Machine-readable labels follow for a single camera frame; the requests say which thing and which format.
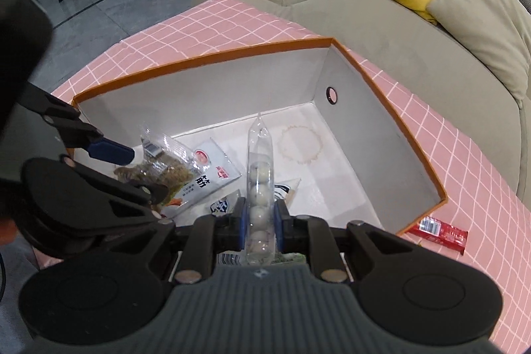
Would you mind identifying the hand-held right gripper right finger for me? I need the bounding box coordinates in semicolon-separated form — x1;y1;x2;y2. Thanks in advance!
274;199;420;284

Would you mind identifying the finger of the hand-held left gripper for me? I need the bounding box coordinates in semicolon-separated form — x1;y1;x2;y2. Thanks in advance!
24;84;135;167
60;155;172;232

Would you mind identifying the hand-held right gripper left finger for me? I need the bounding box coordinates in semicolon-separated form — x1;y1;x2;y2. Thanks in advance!
143;197;246;283

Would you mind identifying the clear tube of white balls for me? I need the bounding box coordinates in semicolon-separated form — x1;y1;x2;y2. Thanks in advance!
246;112;276;267

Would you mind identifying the clear packet of brown snack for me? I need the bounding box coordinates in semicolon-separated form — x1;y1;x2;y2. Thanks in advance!
114;126;200;209

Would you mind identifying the orange rimmed white box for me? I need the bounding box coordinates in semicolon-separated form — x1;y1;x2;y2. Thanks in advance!
71;36;449;255

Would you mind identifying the red snack bar packet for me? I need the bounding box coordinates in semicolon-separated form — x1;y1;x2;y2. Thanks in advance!
407;215;469;255

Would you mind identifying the white packet with red logo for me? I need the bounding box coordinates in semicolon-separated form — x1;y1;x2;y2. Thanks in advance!
160;137;242;219

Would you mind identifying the pink checked tablecloth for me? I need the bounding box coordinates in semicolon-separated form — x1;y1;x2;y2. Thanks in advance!
37;0;531;354

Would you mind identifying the beige sofa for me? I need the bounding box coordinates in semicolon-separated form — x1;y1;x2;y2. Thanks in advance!
191;0;531;205

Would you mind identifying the beige cushion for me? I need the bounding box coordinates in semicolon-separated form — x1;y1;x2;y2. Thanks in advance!
426;0;531;102

